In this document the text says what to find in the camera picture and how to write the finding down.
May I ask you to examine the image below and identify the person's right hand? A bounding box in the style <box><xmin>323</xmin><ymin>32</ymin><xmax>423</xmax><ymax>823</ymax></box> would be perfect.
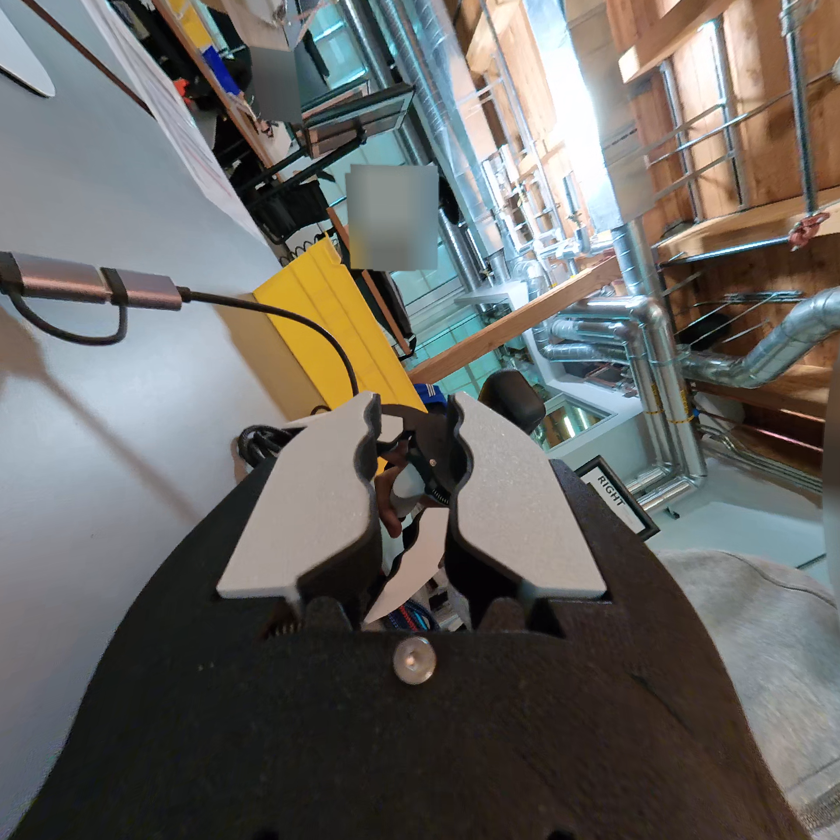
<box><xmin>374</xmin><ymin>446</ymin><xmax>411</xmax><ymax>538</ymax></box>

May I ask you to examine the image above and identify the silver insulated pipe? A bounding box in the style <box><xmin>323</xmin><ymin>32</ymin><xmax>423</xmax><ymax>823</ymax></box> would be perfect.
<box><xmin>533</xmin><ymin>294</ymin><xmax>710</xmax><ymax>516</ymax></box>

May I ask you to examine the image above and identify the printed instruction sheet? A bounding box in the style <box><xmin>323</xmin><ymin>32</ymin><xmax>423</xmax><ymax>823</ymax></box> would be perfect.
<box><xmin>79</xmin><ymin>0</ymin><xmax>271</xmax><ymax>249</ymax></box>

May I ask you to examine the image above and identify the white monitor stand base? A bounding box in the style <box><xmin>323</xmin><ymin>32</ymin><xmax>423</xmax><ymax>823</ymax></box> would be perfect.
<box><xmin>0</xmin><ymin>0</ymin><xmax>56</xmax><ymax>99</ymax></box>

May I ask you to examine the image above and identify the blue red braided cable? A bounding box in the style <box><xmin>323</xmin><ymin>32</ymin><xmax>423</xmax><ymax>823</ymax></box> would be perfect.
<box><xmin>384</xmin><ymin>602</ymin><xmax>435</xmax><ymax>632</ymax></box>

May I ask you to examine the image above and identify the yellow plastic bin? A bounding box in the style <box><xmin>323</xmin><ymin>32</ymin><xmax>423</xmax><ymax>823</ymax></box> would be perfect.
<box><xmin>252</xmin><ymin>235</ymin><xmax>429</xmax><ymax>421</ymax></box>

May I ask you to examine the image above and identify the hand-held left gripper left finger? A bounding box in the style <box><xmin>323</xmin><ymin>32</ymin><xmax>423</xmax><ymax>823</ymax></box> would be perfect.
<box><xmin>217</xmin><ymin>392</ymin><xmax>383</xmax><ymax>601</ymax></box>

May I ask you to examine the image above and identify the black office chair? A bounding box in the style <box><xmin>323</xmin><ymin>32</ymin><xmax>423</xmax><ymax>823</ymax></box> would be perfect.
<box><xmin>477</xmin><ymin>369</ymin><xmax>547</xmax><ymax>435</ymax></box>

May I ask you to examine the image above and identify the black cable bundle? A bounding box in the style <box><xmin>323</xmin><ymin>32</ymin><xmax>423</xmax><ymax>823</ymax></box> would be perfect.
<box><xmin>235</xmin><ymin>423</ymin><xmax>293</xmax><ymax>476</ymax></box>

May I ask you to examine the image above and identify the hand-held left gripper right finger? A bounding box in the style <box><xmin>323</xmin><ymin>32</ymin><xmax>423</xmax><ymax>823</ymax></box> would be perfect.
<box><xmin>445</xmin><ymin>392</ymin><xmax>608</xmax><ymax>602</ymax></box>

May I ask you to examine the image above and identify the grey usb hub with cable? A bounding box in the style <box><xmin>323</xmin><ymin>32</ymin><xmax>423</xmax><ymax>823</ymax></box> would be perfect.
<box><xmin>0</xmin><ymin>251</ymin><xmax>361</xmax><ymax>398</ymax></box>

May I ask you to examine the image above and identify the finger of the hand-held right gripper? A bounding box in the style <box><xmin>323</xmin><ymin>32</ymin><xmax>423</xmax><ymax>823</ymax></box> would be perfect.
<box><xmin>363</xmin><ymin>504</ymin><xmax>448</xmax><ymax>624</ymax></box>

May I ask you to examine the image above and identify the silver elbow duct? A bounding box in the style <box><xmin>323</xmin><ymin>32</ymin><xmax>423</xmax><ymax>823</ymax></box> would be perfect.
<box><xmin>679</xmin><ymin>287</ymin><xmax>840</xmax><ymax>389</ymax></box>

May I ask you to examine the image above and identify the wooden ceiling beam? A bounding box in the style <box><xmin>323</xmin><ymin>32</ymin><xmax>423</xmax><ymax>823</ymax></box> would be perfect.
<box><xmin>407</xmin><ymin>256</ymin><xmax>623</xmax><ymax>385</ymax></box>

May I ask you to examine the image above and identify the silver spiral duct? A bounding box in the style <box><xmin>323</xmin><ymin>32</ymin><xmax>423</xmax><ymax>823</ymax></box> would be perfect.
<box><xmin>341</xmin><ymin>0</ymin><xmax>506</xmax><ymax>299</ymax></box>

